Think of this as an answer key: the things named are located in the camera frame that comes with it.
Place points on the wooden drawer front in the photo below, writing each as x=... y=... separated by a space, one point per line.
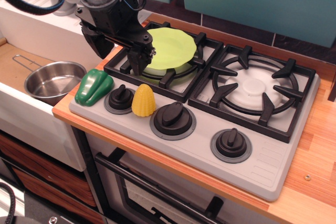
x=51 y=180

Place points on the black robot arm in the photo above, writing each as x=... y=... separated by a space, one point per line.
x=108 y=22

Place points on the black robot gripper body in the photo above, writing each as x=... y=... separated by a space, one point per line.
x=116 y=19

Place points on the black burner grate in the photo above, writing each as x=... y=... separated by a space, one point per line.
x=298 y=86
x=174 y=83

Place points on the black stove knob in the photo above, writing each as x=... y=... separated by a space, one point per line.
x=119 y=100
x=231 y=146
x=173 y=122

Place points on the white right burner disc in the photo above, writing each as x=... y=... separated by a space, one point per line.
x=252 y=84

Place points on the right black stove knob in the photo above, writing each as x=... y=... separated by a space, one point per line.
x=231 y=146

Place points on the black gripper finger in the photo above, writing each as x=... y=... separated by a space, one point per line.
x=139 y=57
x=97 y=42

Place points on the middle black stove knob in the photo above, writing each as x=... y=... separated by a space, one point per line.
x=173 y=122

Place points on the black oven door handle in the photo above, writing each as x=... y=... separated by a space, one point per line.
x=112 y=164

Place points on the left black stove knob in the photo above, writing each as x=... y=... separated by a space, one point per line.
x=119 y=100

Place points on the teal cabinet box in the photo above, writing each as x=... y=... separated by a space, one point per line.
x=308 y=20

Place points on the light green plastic plate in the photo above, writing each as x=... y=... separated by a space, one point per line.
x=173 y=48

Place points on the left black burner grate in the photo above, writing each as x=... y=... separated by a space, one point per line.
x=174 y=83

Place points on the grey toy stove top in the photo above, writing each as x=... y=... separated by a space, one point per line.
x=262 y=174

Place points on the right black burner grate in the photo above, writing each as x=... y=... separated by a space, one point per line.
x=298 y=86

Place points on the green toy bell pepper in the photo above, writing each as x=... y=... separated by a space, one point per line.
x=94 y=86

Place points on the yellow toy corn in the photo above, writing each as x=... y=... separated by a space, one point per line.
x=143 y=103

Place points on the stainless steel pot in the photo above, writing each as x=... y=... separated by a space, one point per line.
x=51 y=82

